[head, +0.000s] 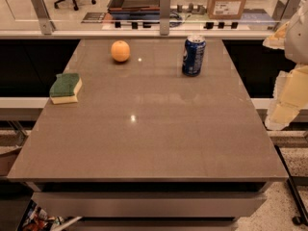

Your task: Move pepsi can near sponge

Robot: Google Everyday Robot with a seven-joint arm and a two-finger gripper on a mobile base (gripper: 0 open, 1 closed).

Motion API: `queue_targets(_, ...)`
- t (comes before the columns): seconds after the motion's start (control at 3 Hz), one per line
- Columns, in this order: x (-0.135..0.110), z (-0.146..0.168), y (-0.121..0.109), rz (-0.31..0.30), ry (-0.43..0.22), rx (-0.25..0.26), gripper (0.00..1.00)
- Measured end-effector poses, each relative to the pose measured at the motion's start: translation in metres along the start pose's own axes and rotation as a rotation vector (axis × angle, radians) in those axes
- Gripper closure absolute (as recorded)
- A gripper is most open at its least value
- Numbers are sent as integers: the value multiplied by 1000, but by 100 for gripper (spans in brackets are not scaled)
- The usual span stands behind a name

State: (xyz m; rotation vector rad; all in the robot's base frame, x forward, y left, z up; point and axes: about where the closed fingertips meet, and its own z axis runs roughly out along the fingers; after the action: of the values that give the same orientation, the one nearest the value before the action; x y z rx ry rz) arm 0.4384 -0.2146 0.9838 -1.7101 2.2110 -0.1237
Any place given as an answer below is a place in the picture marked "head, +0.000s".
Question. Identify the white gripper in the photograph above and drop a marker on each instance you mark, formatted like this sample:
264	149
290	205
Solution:
297	38

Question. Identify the blue pepsi can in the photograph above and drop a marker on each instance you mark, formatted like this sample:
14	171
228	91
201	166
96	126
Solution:
194	50

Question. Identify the green yellow sponge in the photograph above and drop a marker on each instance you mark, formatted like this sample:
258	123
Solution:
65	89

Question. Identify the cardboard box with label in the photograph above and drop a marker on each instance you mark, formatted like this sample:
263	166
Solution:
225	9

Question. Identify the black cart leg with wheel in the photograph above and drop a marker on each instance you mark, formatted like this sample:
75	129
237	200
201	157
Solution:
293	182

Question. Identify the orange fruit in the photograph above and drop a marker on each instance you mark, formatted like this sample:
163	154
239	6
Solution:
120	51

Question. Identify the grey metal tray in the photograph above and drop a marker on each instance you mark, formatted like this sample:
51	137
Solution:
134	0

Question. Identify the grey table drawer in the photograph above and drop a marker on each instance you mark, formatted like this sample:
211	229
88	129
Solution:
150	204

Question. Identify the colourful magazine on floor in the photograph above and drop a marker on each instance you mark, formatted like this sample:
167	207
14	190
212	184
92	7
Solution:
36	219

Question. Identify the right metal glass post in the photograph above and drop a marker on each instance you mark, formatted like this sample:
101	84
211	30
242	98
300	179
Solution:
283	11

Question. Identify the metal glass post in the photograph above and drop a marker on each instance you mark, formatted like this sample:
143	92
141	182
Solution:
45	23
283	11
164	17

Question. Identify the middle metal glass post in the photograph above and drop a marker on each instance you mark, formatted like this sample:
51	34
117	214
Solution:
164	17

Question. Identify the left metal glass post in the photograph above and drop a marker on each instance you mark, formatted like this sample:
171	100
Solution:
45	23

